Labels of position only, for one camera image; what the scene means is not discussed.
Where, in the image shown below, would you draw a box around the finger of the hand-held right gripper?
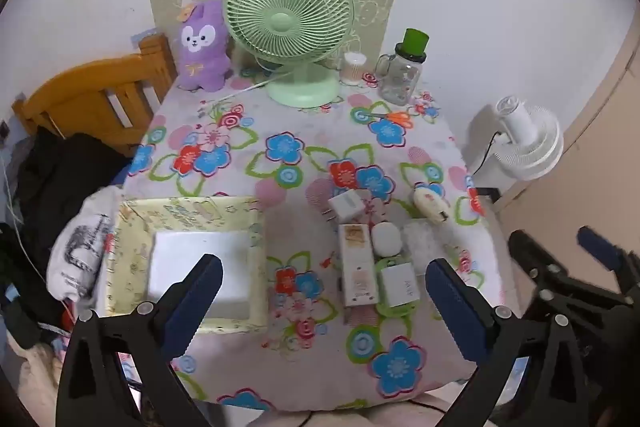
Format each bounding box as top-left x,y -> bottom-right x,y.
576,226 -> 640,295
507,229 -> 631,320

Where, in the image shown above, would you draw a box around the glass mug with green lid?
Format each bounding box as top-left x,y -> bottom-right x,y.
375,28 -> 431,106

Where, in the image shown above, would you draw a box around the black clothing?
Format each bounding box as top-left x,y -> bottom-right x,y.
15,127 -> 132,253

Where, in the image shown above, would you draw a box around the purple plush toy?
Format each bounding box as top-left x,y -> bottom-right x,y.
176,0 -> 232,92

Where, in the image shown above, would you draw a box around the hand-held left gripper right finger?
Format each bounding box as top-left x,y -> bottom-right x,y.
425,258 -> 608,427

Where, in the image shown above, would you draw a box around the cotton swab jar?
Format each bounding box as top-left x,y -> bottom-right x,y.
340,51 -> 368,86

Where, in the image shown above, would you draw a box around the white power strip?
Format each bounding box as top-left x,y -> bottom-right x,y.
337,223 -> 377,308

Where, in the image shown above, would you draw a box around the small white box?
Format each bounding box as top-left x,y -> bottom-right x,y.
381,264 -> 420,308

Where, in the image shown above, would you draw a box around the black fan cable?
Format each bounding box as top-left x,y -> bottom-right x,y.
471,131 -> 502,175

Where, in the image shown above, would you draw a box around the cream round compact mirror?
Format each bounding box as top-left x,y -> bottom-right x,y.
412,184 -> 451,225

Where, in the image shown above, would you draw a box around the white fan cable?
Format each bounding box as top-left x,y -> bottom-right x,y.
197,74 -> 291,115

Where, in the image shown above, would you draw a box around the white charger adapter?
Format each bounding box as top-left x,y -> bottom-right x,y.
320,191 -> 370,225

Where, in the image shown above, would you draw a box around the orange scissors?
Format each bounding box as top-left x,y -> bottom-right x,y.
369,107 -> 413,128

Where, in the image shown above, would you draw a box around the dark bag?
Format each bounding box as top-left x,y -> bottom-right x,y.
0,222 -> 66,348

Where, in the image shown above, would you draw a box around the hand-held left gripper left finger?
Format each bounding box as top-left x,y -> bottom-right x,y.
56,253 -> 224,427

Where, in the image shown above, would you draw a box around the white standing fan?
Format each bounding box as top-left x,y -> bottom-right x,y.
467,95 -> 565,188

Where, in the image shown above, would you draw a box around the white round case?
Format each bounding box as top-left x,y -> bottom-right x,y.
371,221 -> 401,258

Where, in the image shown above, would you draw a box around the yellow cartoon storage box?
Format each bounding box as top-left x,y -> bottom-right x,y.
102,196 -> 269,335

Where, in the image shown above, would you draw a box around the beige patterned board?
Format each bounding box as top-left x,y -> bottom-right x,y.
148,0 -> 401,82

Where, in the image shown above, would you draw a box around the clear plastic packet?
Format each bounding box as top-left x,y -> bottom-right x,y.
401,219 -> 438,265

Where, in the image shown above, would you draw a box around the wooden chair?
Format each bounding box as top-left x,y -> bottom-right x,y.
11,33 -> 178,158

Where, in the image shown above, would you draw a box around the green desk fan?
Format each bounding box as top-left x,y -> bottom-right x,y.
223,0 -> 357,109

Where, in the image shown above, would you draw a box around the white printed cloth bag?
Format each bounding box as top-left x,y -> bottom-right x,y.
46,187 -> 123,303

